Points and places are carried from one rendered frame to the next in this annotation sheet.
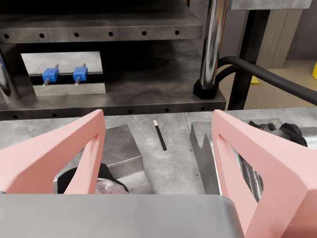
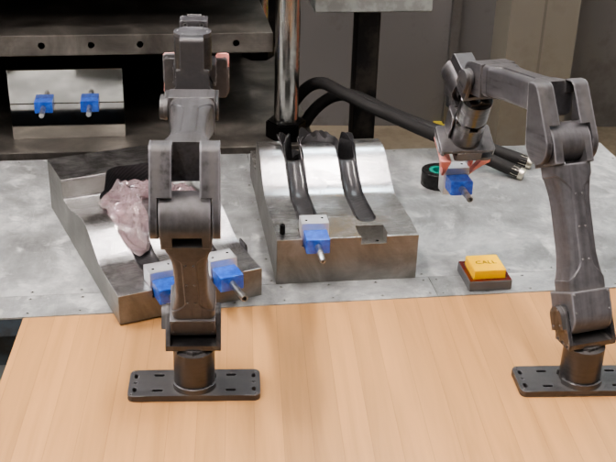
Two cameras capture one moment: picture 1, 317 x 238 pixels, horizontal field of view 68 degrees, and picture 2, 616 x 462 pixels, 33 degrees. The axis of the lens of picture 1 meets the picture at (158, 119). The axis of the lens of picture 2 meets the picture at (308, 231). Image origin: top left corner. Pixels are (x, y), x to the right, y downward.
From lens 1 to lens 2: 167 cm
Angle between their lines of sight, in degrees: 12
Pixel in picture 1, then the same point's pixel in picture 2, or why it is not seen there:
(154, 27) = not seen: hidden behind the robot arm
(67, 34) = (77, 44)
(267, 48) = not seen: hidden behind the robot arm
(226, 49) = (410, 98)
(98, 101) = (115, 145)
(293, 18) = (562, 18)
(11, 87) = not seen: outside the picture
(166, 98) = (223, 141)
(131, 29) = (170, 38)
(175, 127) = (231, 167)
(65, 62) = (69, 83)
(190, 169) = (246, 198)
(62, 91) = (56, 132)
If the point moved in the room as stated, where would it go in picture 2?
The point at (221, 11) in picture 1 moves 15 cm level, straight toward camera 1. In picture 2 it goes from (291, 15) to (277, 32)
